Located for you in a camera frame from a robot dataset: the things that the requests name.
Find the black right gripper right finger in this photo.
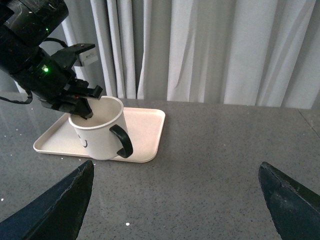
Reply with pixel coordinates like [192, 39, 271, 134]
[258, 162, 320, 240]

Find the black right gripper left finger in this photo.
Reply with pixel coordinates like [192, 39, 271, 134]
[0, 160, 94, 240]

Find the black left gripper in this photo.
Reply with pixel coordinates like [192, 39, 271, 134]
[12, 43, 103, 120]

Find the white smiley mug black handle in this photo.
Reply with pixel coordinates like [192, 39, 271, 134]
[68, 96, 134, 160]

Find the beige rectangular plastic tray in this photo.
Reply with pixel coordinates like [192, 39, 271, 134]
[33, 107, 166, 163]

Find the grey pleated curtain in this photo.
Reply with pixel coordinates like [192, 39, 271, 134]
[51, 0, 320, 110]

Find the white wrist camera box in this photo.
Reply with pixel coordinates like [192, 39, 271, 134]
[74, 47, 99, 67]

